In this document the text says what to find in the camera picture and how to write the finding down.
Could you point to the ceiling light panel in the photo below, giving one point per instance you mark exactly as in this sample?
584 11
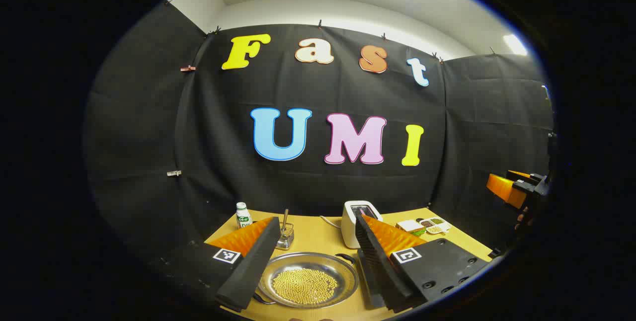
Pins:
515 44

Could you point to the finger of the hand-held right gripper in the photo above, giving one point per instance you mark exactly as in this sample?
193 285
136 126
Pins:
504 191
521 176

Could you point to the red cloth clip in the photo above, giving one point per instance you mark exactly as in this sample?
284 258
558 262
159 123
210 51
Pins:
188 68

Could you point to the black backdrop cloth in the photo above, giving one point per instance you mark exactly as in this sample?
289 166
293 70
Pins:
223 162

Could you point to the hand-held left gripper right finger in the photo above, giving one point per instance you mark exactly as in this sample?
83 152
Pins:
377 266

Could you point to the pile of yellow soybeans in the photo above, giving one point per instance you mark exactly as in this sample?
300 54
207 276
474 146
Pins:
304 286

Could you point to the white green-label drink bottle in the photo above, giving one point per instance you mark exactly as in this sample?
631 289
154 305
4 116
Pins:
243 219

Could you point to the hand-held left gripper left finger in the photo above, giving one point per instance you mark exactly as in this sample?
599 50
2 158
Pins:
253 261

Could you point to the white toaster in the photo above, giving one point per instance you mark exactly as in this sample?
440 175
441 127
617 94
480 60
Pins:
349 231

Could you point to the white divided spice dish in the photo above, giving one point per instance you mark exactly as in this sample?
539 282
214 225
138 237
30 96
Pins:
436 225

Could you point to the silver cloth clip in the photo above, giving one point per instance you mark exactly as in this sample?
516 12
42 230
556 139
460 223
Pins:
174 173

